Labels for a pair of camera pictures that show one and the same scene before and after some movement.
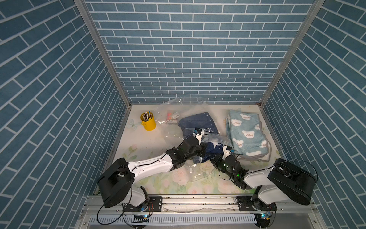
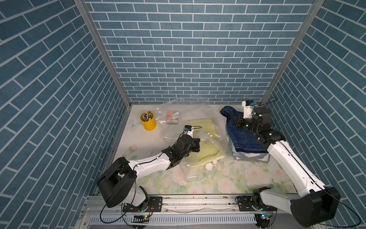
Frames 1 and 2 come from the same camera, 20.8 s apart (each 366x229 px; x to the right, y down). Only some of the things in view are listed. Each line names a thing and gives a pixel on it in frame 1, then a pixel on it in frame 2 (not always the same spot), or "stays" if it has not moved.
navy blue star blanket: x=200 y=126 → x=243 y=139
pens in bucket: x=147 y=116 stays
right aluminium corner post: x=302 y=30 stays
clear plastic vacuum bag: x=191 y=132 stays
